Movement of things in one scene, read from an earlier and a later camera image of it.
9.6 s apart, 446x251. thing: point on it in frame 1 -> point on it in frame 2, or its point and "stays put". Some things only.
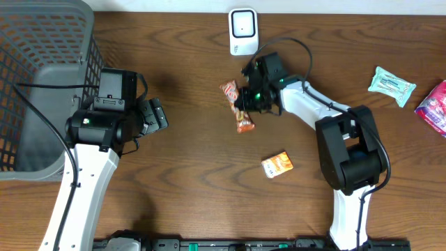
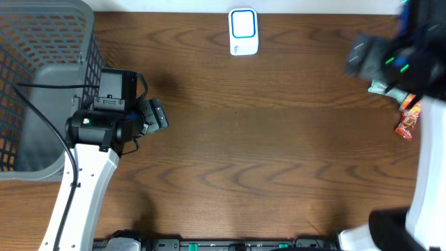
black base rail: x=129 y=240 stays put
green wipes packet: x=391 y=85 stays put
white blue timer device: x=243 y=31 stays put
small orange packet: x=277 y=165 -> x=407 y=102
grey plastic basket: x=50 y=65 stays put
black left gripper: x=153 y=115 stays put
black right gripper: x=243 y=102 -> x=371 y=64
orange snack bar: x=244 y=121 -> x=405 y=127
